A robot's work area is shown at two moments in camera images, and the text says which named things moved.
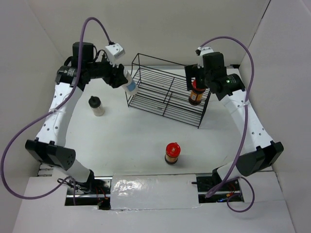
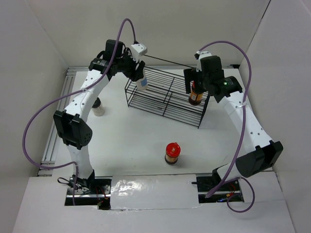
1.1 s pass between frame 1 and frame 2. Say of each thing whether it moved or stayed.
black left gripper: moved
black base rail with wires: stayed
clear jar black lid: stayed
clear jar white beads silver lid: moved
